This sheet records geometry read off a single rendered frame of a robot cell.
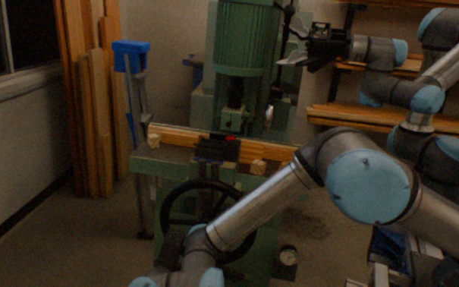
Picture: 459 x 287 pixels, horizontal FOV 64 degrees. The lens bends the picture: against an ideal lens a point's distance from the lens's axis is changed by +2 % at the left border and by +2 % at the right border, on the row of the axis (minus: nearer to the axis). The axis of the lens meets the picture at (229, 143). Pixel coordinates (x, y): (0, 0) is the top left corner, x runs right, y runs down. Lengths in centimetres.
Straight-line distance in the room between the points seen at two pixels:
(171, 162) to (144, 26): 268
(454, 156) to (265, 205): 81
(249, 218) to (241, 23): 61
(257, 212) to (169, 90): 309
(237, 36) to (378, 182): 70
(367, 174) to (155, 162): 79
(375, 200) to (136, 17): 338
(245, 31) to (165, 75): 268
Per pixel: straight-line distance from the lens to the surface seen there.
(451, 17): 140
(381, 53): 111
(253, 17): 115
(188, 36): 366
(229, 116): 123
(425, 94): 106
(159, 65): 377
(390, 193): 62
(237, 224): 80
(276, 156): 131
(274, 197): 77
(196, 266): 78
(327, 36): 108
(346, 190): 61
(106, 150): 261
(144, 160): 124
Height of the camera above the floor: 141
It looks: 21 degrees down
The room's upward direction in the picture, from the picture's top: 6 degrees clockwise
